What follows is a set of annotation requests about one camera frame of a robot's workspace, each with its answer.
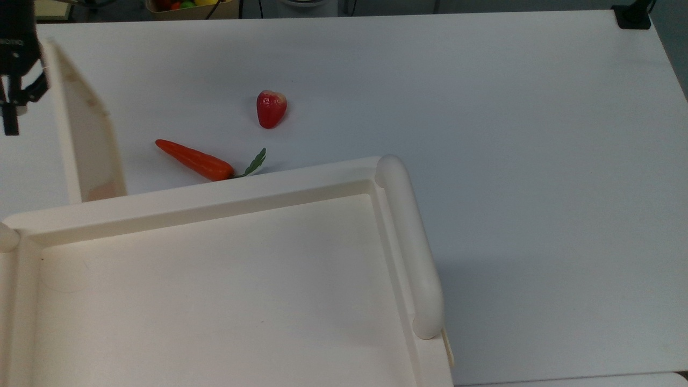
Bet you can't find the black camera stand clamp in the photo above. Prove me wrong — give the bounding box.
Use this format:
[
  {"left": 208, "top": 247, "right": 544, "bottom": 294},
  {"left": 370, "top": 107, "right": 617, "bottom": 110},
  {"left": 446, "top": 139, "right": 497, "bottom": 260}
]
[{"left": 611, "top": 0, "right": 655, "bottom": 31}]

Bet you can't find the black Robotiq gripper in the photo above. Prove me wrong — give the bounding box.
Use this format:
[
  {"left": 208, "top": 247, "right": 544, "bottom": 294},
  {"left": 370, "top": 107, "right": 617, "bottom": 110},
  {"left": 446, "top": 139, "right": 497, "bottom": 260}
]
[{"left": 0, "top": 0, "right": 49, "bottom": 137}]

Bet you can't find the red toy wax apple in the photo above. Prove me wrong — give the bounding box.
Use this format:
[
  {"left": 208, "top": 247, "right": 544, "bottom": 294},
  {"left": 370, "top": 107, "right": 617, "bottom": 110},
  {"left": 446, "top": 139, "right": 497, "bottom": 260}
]
[{"left": 256, "top": 89, "right": 288, "bottom": 130}]

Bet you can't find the orange toy carrot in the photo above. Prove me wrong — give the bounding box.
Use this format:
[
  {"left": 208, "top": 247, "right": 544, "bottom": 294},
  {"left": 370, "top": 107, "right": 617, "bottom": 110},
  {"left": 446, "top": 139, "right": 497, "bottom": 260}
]
[{"left": 155, "top": 139, "right": 268, "bottom": 182}]

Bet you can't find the cream cabinet door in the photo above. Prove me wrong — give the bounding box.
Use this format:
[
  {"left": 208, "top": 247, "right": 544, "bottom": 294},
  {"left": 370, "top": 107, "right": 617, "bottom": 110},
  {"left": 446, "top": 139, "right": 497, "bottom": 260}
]
[{"left": 40, "top": 38, "right": 128, "bottom": 204}]

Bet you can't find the cardboard box of toy fruit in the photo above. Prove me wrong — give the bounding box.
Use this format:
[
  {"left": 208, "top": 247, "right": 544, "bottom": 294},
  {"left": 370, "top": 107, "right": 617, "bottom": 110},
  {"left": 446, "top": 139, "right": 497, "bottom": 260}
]
[{"left": 145, "top": 0, "right": 240, "bottom": 21}]

